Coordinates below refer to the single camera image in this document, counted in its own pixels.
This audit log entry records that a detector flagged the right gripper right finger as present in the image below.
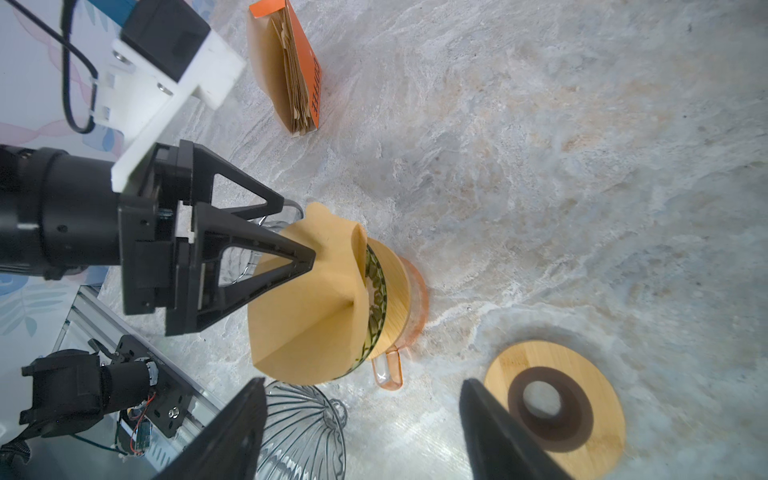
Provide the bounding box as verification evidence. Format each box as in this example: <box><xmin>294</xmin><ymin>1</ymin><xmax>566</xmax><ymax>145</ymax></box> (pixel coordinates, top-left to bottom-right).
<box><xmin>459</xmin><ymin>379</ymin><xmax>569</xmax><ymax>480</ymax></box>

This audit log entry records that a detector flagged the grey glass carafe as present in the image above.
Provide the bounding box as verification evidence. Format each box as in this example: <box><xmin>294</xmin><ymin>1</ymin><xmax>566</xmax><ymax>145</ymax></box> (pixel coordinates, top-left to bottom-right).
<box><xmin>218</xmin><ymin>199</ymin><xmax>305</xmax><ymax>286</ymax></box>

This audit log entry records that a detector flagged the green ribbed dripper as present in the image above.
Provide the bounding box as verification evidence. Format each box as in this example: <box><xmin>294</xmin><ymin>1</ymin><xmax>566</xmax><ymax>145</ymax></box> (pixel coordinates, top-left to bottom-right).
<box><xmin>333</xmin><ymin>242</ymin><xmax>388</xmax><ymax>380</ymax></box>

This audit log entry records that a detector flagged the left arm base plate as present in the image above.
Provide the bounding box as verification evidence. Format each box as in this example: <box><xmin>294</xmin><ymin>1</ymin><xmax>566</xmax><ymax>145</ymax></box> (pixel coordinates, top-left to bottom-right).
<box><xmin>88</xmin><ymin>335</ymin><xmax>193</xmax><ymax>438</ymax></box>

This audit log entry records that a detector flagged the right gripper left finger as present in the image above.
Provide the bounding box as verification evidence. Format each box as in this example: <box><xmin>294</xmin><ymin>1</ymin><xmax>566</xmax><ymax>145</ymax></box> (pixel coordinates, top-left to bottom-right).
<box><xmin>156</xmin><ymin>378</ymin><xmax>267</xmax><ymax>480</ymax></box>

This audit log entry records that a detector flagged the coffee filter pack orange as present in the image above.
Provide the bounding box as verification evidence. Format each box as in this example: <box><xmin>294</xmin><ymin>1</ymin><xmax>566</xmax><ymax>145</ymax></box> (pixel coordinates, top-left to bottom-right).
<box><xmin>246</xmin><ymin>0</ymin><xmax>322</xmax><ymax>136</ymax></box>

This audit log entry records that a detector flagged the grey ribbed dripper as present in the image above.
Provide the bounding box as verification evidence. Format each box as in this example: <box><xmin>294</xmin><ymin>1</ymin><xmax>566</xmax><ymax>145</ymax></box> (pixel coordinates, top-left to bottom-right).
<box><xmin>256</xmin><ymin>381</ymin><xmax>348</xmax><ymax>479</ymax></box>

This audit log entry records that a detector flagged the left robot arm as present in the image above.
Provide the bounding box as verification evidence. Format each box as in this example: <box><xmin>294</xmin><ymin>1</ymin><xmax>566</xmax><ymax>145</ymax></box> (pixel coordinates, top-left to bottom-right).
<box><xmin>1</xmin><ymin>141</ymin><xmax>315</xmax><ymax>336</ymax></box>

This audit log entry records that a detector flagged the brown paper coffee filter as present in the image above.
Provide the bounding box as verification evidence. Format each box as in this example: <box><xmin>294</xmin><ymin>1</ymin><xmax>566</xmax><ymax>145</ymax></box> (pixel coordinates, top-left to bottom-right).
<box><xmin>248</xmin><ymin>202</ymin><xmax>369</xmax><ymax>385</ymax></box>

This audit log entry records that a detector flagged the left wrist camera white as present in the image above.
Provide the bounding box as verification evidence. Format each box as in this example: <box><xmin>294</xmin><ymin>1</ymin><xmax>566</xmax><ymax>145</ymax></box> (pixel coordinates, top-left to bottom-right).
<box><xmin>93</xmin><ymin>1</ymin><xmax>245</xmax><ymax>193</ymax></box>

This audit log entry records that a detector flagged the aluminium mounting rail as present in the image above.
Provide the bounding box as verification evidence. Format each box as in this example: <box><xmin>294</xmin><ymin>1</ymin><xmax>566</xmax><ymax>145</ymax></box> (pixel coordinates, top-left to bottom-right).
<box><xmin>0</xmin><ymin>284</ymin><xmax>223</xmax><ymax>480</ymax></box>

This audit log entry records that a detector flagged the orange glass carafe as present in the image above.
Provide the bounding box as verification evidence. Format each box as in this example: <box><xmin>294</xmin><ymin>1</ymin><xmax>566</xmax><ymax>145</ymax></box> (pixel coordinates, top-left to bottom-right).
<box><xmin>372</xmin><ymin>257</ymin><xmax>429</xmax><ymax>391</ymax></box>

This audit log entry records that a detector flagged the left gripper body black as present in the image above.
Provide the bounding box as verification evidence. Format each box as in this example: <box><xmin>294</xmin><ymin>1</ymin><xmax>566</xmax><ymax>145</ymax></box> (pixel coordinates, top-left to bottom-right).
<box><xmin>117</xmin><ymin>140</ymin><xmax>197</xmax><ymax>336</ymax></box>

